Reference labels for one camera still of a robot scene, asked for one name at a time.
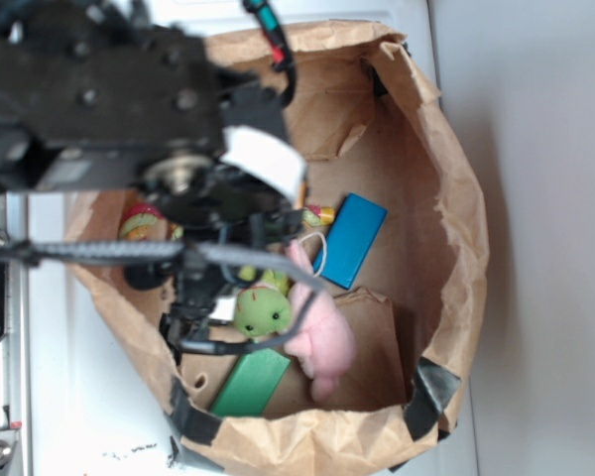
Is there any blue wooden block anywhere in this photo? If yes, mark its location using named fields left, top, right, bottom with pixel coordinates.
left=313, top=193, right=388, bottom=290

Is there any green plush frog toy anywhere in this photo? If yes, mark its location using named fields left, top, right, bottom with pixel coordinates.
left=233, top=266, right=293, bottom=338

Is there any multicolored twisted rope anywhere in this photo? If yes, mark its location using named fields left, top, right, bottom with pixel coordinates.
left=117, top=201, right=336, bottom=243

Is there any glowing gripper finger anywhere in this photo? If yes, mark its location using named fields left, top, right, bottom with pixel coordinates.
left=220, top=126, right=307, bottom=208

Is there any red and black wire bundle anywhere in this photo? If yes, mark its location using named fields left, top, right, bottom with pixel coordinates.
left=241, top=0, right=298, bottom=108

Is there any pink plush bunny toy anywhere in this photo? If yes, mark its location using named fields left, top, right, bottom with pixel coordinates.
left=282, top=240, right=358, bottom=403

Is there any aluminium frame rail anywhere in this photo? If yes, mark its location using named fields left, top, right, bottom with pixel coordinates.
left=0, top=192, right=34, bottom=476

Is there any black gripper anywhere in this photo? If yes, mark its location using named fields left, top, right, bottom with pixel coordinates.
left=0, top=1, right=291, bottom=290

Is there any green wooden block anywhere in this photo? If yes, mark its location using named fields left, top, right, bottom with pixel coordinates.
left=209, top=349, right=291, bottom=417

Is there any grey braided cable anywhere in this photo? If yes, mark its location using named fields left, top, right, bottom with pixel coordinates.
left=0, top=240, right=328, bottom=358

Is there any brown paper bag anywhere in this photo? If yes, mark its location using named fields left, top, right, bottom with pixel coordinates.
left=72, top=20, right=489, bottom=475

